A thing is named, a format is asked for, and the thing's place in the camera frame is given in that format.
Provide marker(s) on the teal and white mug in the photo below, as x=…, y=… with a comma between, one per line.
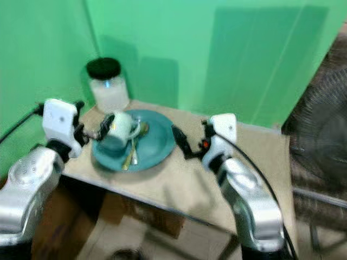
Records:
x=120, y=138

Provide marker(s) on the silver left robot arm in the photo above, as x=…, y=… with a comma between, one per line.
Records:
x=27, y=184

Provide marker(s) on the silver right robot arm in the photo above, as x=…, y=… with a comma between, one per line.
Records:
x=249, y=206

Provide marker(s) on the teal round plate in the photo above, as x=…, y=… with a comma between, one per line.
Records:
x=157, y=143

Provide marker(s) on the clear jar with black lid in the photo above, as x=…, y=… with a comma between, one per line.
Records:
x=109, y=93

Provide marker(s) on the gold spoon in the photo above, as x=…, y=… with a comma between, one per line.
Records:
x=135, y=149

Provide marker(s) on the gold fork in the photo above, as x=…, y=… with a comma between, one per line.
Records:
x=127, y=159

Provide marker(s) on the brown cardboard box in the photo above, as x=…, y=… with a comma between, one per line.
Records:
x=152, y=216

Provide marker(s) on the dark robot foot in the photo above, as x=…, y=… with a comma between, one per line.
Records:
x=127, y=254

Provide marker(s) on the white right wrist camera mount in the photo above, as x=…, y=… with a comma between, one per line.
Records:
x=225, y=127

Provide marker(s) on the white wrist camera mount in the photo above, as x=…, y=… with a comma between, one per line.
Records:
x=225, y=127
x=59, y=118

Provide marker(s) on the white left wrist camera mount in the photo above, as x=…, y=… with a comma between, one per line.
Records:
x=59, y=118

